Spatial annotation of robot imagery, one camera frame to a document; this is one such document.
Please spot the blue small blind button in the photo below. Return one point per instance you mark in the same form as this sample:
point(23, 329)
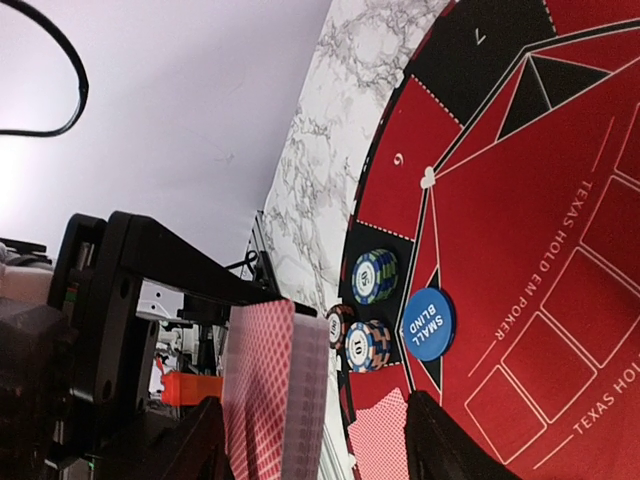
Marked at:
point(429, 324)

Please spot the round red black poker mat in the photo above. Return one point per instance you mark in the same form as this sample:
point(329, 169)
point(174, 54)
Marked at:
point(505, 172)

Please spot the red playing card deck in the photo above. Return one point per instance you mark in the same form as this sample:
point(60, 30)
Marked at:
point(274, 393)

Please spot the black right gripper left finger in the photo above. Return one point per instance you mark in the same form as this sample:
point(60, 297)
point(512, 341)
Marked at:
point(195, 449)

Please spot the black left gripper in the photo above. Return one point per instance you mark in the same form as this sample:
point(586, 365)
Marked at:
point(264, 425)

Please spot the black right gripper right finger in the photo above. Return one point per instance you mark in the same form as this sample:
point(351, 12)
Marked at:
point(438, 448)

